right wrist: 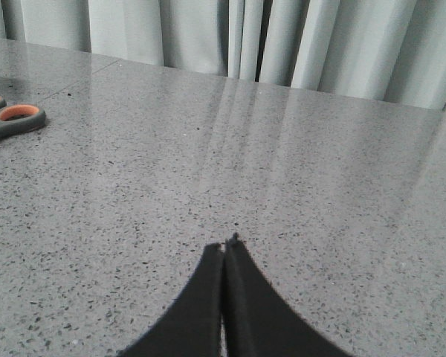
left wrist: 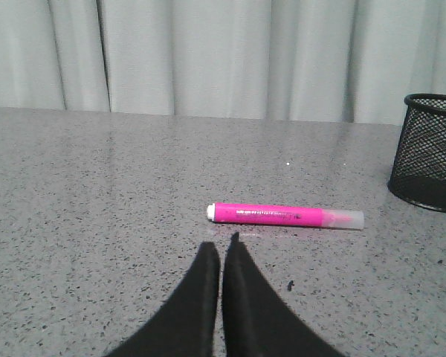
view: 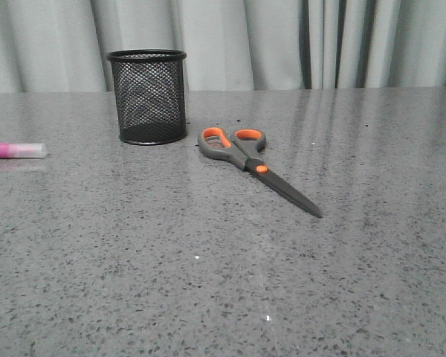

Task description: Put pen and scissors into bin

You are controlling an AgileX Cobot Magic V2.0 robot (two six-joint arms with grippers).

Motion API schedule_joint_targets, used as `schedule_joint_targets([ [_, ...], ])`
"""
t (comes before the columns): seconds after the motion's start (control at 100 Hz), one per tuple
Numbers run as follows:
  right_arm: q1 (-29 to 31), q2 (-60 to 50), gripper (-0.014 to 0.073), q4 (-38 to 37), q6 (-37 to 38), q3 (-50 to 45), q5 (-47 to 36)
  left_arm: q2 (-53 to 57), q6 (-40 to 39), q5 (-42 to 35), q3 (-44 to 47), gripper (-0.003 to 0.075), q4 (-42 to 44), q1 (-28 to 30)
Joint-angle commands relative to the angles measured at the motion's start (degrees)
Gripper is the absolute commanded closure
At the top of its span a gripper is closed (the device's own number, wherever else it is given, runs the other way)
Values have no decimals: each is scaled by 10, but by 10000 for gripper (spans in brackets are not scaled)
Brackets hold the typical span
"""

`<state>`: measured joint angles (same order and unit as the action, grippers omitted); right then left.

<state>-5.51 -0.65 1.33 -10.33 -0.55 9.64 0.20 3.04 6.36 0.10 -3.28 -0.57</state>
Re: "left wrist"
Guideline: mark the pink highlighter pen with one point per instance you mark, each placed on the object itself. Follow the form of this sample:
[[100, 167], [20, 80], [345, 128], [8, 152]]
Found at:
[[284, 216]]

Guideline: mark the black mesh pen holder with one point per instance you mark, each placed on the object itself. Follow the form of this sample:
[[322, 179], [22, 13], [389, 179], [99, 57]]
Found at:
[[419, 169]]

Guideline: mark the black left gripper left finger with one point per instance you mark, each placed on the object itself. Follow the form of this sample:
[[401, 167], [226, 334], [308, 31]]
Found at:
[[184, 325]]

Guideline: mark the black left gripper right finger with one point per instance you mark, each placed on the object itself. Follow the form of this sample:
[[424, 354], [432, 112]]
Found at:
[[255, 319]]

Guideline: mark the grey curtain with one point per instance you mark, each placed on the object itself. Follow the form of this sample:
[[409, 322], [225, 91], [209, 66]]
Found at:
[[277, 60]]

